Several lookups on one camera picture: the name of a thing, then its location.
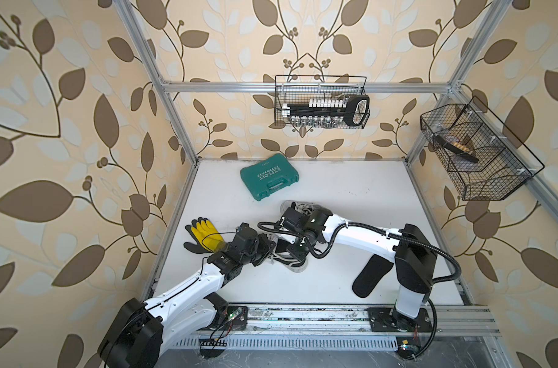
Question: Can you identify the green plastic tool case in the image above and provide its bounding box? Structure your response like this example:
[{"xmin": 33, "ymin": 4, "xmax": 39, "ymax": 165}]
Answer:
[{"xmin": 240, "ymin": 153, "xmax": 300, "ymax": 202}]

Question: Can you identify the black wire basket at back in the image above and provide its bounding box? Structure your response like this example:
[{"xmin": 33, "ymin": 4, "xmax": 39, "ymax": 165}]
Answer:
[{"xmin": 274, "ymin": 75, "xmax": 370, "ymax": 130}]

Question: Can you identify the yellow black work glove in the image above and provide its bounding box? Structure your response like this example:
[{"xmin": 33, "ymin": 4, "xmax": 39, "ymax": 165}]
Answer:
[{"xmin": 183, "ymin": 217, "xmax": 225, "ymax": 254}]

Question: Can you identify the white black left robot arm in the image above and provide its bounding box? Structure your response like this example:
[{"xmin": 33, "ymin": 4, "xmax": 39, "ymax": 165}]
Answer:
[{"xmin": 97, "ymin": 223, "xmax": 277, "ymax": 367}]

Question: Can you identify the black wire basket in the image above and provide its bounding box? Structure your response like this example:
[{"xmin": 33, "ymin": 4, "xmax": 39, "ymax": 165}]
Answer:
[
  {"xmin": 274, "ymin": 75, "xmax": 370, "ymax": 130},
  {"xmin": 420, "ymin": 96, "xmax": 545, "ymax": 201}
]

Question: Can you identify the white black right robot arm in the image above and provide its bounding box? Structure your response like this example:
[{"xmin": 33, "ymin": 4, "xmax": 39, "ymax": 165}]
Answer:
[{"xmin": 274, "ymin": 201, "xmax": 462, "ymax": 330}]

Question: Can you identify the dark object in right basket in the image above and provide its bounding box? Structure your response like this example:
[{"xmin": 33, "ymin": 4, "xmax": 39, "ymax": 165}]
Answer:
[{"xmin": 434, "ymin": 134, "xmax": 479, "ymax": 164}]

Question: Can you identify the black wire basket on right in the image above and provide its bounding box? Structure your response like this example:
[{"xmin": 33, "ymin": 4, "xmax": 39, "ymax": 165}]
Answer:
[{"xmin": 420, "ymin": 96, "xmax": 545, "ymax": 201}]

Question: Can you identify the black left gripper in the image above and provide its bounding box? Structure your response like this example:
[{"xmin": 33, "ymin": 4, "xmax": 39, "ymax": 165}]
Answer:
[{"xmin": 238, "ymin": 233, "xmax": 277, "ymax": 267}]

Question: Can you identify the aluminium frame rail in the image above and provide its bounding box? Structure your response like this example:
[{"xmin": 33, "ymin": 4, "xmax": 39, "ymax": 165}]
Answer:
[{"xmin": 119, "ymin": 301, "xmax": 501, "ymax": 337}]

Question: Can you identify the socket bit set in basket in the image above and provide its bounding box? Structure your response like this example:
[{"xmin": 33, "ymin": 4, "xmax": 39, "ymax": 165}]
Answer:
[{"xmin": 277, "ymin": 95, "xmax": 370, "ymax": 129}]

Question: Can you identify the black white canvas sneaker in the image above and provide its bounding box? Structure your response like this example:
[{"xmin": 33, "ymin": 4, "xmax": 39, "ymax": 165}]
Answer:
[{"xmin": 268, "ymin": 235, "xmax": 308, "ymax": 273}]

